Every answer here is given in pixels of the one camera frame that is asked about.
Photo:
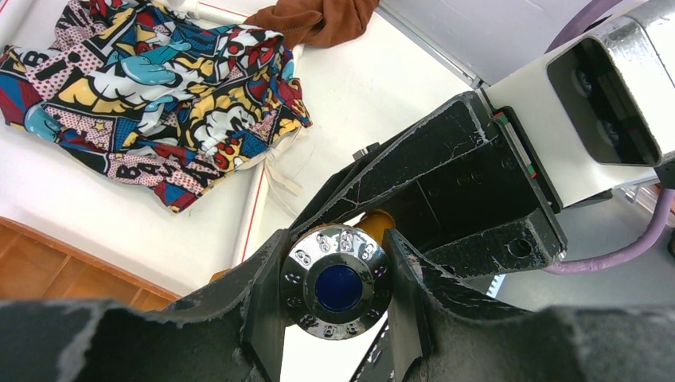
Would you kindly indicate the brown cloth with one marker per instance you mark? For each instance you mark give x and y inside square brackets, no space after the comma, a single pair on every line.
[318,23]

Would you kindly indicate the comic print cloth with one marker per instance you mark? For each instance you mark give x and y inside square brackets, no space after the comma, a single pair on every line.
[140,94]

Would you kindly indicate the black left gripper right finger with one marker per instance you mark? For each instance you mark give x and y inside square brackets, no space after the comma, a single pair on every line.
[443,330]

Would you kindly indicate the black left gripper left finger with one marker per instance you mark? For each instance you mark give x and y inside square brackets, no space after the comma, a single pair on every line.
[229,330]

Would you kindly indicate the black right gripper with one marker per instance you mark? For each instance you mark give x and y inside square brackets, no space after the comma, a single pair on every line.
[480,206]

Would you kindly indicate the white pvc pipe frame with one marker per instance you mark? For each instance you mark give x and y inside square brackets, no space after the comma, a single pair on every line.
[13,13]

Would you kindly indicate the wooden compartment tray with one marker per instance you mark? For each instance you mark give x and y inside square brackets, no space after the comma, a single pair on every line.
[35,265]

